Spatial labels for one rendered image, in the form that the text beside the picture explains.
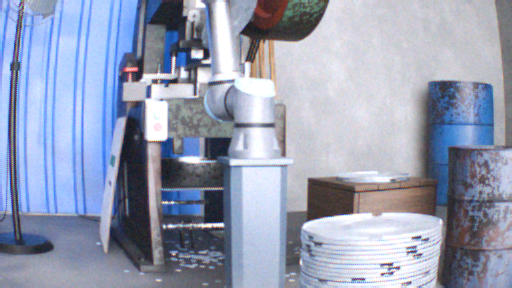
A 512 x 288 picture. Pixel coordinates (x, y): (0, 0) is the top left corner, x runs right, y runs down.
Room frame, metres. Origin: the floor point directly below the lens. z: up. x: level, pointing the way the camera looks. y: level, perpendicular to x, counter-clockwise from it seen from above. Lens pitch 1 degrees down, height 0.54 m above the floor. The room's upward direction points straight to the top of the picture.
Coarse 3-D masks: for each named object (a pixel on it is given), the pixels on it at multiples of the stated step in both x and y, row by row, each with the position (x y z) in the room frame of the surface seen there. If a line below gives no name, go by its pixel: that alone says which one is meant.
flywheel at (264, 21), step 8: (264, 0) 2.76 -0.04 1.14; (272, 0) 2.67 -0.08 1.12; (280, 0) 2.59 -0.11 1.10; (288, 0) 2.43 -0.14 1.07; (256, 8) 2.80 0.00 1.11; (264, 8) 2.76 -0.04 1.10; (272, 8) 2.67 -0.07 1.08; (280, 8) 2.51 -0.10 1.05; (256, 16) 2.76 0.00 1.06; (264, 16) 2.69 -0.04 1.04; (272, 16) 2.59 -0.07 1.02; (280, 16) 2.51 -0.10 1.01; (256, 24) 2.76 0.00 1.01; (264, 24) 2.67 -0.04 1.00; (272, 24) 2.59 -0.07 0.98
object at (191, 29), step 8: (192, 0) 2.40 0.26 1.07; (192, 8) 2.40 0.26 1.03; (200, 8) 2.41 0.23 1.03; (192, 16) 2.39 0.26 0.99; (200, 16) 2.41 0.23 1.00; (184, 24) 2.41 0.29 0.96; (192, 24) 2.39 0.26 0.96; (200, 24) 2.38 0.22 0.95; (184, 32) 2.40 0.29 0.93; (192, 32) 2.38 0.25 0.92; (200, 32) 2.38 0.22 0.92; (192, 40) 2.41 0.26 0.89
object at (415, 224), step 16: (304, 224) 1.14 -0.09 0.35; (320, 224) 1.17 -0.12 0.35; (336, 224) 1.16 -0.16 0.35; (352, 224) 1.11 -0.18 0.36; (368, 224) 1.10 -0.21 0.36; (384, 224) 1.08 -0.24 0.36; (400, 224) 1.07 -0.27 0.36; (416, 224) 1.09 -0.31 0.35; (432, 224) 1.07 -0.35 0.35; (352, 240) 0.97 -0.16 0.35; (368, 240) 0.96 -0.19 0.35; (384, 240) 0.96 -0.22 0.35
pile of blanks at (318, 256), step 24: (312, 240) 1.04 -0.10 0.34; (336, 240) 1.03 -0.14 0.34; (408, 240) 0.96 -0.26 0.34; (432, 240) 1.03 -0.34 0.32; (312, 264) 1.04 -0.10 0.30; (336, 264) 0.99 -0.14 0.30; (360, 264) 0.97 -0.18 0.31; (384, 264) 0.98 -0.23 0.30; (408, 264) 0.96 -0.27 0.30; (432, 264) 1.04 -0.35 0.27
